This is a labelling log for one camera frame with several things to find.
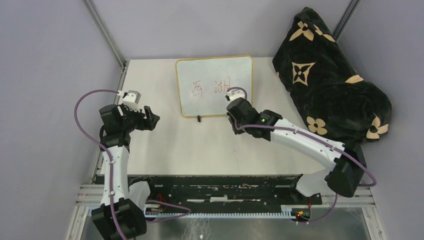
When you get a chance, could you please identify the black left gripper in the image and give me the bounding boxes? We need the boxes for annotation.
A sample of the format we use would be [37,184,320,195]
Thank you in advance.
[119,103,160,133]

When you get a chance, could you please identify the yellow framed whiteboard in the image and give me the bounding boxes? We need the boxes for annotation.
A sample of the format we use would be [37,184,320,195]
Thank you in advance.
[175,55,253,117]

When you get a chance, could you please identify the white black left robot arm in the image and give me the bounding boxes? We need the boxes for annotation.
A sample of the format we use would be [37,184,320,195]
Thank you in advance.
[91,104,160,240]

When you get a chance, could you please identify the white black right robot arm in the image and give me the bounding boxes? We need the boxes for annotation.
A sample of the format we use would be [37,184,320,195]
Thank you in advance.
[225,96,366,204]

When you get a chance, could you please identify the black floral plush blanket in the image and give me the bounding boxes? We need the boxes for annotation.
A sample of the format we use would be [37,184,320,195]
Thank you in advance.
[272,7,392,144]

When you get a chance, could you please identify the small electronics board with led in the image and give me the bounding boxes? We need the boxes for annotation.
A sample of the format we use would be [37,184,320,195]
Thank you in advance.
[290,209,312,222]

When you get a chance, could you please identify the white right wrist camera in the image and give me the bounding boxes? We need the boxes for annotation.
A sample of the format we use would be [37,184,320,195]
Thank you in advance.
[225,90,247,102]

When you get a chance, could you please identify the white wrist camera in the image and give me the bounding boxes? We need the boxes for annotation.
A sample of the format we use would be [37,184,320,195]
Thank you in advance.
[121,90,141,112]
[225,90,247,102]

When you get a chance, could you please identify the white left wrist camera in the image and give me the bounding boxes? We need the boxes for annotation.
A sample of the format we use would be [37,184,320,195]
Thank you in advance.
[121,90,141,112]

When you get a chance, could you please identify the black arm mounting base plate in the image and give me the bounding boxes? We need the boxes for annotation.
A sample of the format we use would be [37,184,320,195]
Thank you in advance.
[127,175,323,214]

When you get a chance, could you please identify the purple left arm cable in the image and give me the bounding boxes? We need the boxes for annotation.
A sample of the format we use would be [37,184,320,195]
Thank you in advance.
[73,89,192,240]

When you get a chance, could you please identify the grey toothed cable rail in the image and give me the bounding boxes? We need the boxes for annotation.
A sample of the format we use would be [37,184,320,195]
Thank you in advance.
[145,207,299,220]

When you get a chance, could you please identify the left aluminium frame post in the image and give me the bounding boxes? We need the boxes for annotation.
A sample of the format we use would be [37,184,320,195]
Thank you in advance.
[82,0,126,68]

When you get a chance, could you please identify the aluminium frame post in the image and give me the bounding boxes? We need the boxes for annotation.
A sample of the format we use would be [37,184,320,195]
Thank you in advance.
[82,0,126,68]
[332,0,361,41]

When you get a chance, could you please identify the right aluminium frame post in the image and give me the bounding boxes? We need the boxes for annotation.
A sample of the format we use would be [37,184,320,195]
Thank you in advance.
[332,0,361,41]

